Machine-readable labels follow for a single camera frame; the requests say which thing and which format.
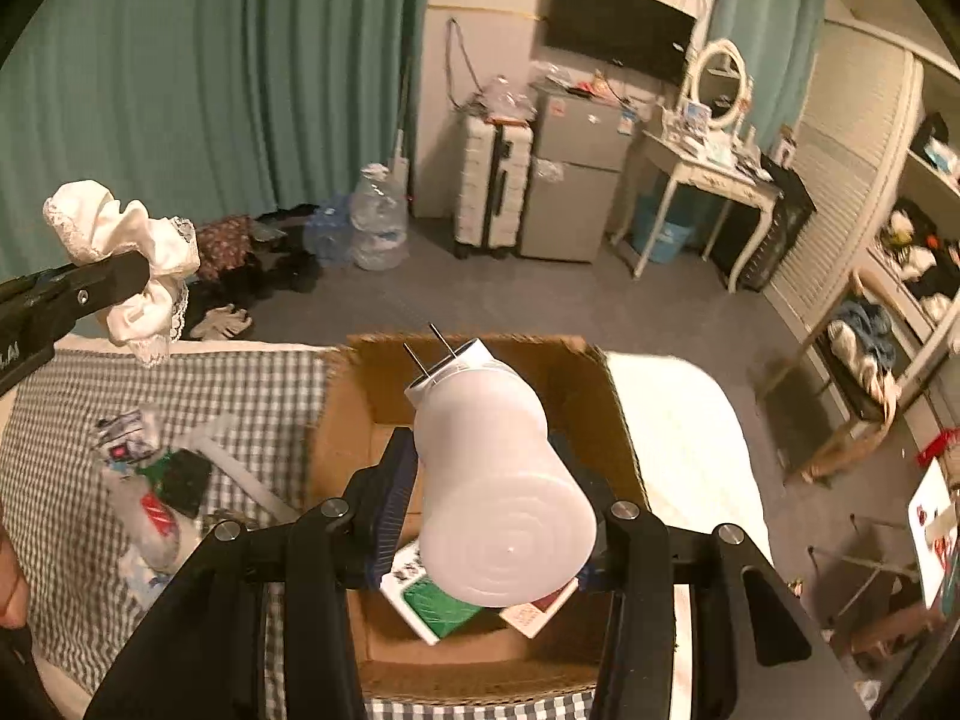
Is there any crushed clear water bottle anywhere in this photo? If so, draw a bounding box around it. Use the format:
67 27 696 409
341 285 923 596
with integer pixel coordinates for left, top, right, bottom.
304 193 357 267

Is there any blue waste bin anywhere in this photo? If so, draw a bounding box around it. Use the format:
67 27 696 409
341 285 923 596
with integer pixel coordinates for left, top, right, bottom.
630 195 695 265

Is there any oval white mirror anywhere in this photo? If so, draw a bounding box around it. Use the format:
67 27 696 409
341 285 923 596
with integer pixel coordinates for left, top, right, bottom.
679 37 753 128

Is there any person's left hand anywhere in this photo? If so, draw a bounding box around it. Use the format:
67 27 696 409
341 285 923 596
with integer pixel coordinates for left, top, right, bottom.
0 529 32 629

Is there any clear plastic bag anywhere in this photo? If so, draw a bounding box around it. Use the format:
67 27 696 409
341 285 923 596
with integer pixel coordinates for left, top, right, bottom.
105 465 203 575

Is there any black white printed wrapper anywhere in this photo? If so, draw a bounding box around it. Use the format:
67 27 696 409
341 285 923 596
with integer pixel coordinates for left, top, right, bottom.
96 409 162 475

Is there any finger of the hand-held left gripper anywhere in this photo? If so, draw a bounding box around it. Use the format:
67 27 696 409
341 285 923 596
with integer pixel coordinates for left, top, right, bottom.
0 249 151 338

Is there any plastic bag on suitcase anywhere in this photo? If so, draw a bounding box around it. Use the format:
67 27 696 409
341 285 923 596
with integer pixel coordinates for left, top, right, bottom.
472 75 538 125

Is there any red white packet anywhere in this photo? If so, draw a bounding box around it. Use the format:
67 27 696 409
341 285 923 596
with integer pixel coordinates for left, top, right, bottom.
499 581 582 640

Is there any white red board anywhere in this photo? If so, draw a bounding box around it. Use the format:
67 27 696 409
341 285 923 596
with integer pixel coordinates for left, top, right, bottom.
907 427 960 610

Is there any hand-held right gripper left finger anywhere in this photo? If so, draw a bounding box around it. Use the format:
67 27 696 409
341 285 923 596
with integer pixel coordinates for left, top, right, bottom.
86 427 428 720

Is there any white lace cloth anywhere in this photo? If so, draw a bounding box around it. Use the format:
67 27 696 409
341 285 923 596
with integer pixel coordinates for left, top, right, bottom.
43 180 202 368

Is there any white slatted wardrobe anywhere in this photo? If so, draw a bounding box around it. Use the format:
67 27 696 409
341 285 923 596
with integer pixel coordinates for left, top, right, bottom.
765 15 960 421

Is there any black wall television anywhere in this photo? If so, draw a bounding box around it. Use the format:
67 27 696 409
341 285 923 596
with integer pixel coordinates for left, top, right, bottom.
541 0 698 87

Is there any grey checked blanket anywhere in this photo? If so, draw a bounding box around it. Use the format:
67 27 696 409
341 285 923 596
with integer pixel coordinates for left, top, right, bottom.
0 345 601 720

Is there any patterned brown bag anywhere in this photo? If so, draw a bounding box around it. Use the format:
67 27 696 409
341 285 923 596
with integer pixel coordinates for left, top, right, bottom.
196 216 256 282

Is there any wide green curtain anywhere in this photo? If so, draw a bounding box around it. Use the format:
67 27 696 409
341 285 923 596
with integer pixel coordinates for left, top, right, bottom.
0 0 434 282

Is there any pair of white sneakers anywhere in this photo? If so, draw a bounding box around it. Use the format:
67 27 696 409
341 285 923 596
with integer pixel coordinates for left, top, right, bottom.
187 304 254 340

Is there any wall cable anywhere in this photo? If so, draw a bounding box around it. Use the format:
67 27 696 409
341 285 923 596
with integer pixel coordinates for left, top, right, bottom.
446 15 490 113

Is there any pile of black shoes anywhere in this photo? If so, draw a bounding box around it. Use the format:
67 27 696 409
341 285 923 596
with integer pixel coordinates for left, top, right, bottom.
247 202 325 295

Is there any white vanity table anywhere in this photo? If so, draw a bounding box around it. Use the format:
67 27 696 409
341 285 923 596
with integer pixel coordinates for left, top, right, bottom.
611 127 785 293

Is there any white plastic strip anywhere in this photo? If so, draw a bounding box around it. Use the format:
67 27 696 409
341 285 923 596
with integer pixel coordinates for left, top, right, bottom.
191 427 301 526

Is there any white suitcase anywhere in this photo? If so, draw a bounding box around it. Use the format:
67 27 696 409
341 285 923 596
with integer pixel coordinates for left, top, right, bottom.
452 114 535 262

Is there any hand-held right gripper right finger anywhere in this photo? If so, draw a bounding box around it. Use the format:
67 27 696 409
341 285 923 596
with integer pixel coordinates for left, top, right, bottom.
551 435 856 720

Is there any black pouch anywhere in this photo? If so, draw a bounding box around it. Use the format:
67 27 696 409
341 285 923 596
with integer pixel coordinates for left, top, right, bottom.
154 450 215 518

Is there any white bed mattress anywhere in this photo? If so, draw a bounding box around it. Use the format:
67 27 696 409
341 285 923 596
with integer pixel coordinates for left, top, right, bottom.
0 336 773 720

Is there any grey mini fridge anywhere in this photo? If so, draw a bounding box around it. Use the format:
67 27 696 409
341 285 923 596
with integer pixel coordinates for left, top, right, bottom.
517 82 638 265

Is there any white plug-in night light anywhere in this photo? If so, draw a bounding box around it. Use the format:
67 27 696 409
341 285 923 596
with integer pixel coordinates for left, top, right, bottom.
403 322 599 608

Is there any wooden chair with clothes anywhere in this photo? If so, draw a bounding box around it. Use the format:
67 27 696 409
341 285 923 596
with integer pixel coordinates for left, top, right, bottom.
754 270 938 488

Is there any large clear water bottle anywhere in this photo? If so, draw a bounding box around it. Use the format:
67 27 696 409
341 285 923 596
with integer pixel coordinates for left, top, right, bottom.
349 163 410 271

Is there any narrow green curtain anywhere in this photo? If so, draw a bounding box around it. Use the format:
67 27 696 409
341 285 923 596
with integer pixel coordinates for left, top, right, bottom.
705 0 830 158

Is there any brown cardboard box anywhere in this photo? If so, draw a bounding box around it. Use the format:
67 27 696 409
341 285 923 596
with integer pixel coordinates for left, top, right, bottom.
304 334 653 702

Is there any green white packet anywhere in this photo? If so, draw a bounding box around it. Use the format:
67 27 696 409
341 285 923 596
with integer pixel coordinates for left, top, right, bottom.
379 540 488 646

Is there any black bag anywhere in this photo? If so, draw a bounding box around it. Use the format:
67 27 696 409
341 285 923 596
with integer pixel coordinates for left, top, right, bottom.
709 154 818 293

